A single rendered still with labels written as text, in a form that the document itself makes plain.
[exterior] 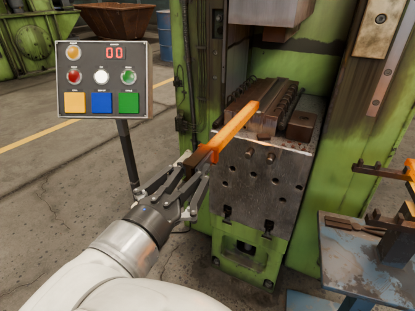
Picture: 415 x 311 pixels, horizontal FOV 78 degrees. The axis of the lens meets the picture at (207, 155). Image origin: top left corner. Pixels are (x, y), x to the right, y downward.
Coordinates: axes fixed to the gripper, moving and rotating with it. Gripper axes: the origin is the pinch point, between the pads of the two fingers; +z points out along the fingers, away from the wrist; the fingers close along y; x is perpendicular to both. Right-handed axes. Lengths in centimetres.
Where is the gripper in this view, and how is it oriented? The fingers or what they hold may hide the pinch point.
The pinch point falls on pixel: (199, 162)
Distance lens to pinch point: 53.7
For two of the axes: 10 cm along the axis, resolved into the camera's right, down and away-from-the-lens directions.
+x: -0.2, -8.0, -6.0
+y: 9.0, 2.5, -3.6
